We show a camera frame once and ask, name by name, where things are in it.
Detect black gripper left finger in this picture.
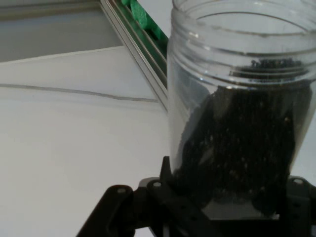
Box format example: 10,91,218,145
75,155,213,237

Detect aluminium rail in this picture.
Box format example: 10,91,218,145
98,0,171,112

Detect clear jar with black seeds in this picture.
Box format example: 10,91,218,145
166,0,316,215

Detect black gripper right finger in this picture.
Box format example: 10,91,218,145
276,175,316,237

